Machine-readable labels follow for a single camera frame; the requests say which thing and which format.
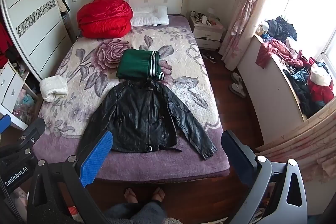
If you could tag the red folded quilt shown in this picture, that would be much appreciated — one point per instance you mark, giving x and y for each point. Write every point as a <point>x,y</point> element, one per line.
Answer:
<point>105,19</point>

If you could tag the white window bench cabinet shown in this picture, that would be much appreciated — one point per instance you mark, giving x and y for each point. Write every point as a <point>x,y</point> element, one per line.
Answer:
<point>274,100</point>

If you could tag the green folded garment white stripes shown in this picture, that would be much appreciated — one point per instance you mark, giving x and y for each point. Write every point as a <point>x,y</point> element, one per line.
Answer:
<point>140,64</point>

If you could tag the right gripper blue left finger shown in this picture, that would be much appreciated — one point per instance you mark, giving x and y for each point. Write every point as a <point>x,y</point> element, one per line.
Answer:
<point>46,203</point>

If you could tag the person's right foot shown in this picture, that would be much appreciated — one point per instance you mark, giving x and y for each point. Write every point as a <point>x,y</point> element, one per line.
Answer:
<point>158,195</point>

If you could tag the white slipper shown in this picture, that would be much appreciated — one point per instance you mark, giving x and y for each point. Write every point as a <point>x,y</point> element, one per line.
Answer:
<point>237,89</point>
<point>236,78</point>

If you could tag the white bedside nightstand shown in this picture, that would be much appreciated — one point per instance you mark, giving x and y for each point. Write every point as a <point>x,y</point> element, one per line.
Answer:
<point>209,35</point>

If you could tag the pink floral curtain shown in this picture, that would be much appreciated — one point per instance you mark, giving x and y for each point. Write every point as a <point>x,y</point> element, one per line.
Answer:
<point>240,31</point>

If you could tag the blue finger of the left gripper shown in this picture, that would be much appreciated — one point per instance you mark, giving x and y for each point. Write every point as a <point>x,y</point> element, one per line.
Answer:
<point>5,122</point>

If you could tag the white pillow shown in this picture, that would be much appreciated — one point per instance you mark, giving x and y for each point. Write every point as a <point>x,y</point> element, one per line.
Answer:
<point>150,16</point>

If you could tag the black leather jacket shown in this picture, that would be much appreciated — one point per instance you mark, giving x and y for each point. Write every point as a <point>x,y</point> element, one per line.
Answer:
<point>145,116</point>

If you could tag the dark shoe by nightstand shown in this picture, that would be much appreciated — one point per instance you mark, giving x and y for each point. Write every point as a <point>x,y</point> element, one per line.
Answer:
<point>209,57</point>

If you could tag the white slipper near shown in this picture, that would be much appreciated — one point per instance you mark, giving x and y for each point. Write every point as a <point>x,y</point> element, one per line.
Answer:
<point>237,89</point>

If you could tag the white drawer cabinet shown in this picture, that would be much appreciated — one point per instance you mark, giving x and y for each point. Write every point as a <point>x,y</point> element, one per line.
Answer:
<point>18,100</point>

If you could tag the pile of clothes on sill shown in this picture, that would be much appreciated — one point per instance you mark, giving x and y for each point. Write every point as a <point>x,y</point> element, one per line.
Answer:
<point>310,79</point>

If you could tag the white slipper far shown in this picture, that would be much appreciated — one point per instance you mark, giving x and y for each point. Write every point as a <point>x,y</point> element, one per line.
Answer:
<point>236,78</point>

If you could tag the white sliding wardrobe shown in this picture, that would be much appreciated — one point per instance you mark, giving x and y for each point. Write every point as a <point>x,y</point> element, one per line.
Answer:
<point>38,32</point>

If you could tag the white folded towel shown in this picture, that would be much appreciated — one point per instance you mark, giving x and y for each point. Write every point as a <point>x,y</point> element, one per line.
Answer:
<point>53,88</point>

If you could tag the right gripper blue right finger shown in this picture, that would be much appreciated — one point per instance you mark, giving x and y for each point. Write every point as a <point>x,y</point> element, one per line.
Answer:
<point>287,202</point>

